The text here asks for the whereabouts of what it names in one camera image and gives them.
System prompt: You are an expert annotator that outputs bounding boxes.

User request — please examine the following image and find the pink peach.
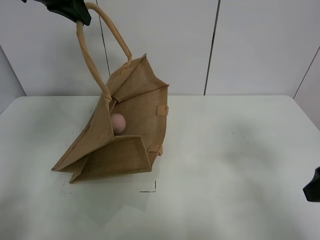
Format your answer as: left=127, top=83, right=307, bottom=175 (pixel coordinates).
left=110, top=113, right=126, bottom=135

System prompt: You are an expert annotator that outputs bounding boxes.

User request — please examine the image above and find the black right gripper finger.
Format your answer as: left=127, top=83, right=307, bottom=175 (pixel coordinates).
left=303, top=167, right=320, bottom=202

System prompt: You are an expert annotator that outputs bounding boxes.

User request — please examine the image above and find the brown linen tote bag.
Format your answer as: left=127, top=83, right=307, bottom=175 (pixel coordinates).
left=52, top=2, right=169, bottom=183

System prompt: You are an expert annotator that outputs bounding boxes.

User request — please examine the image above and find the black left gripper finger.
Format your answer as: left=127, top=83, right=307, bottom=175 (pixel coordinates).
left=42, top=0, right=92, bottom=26

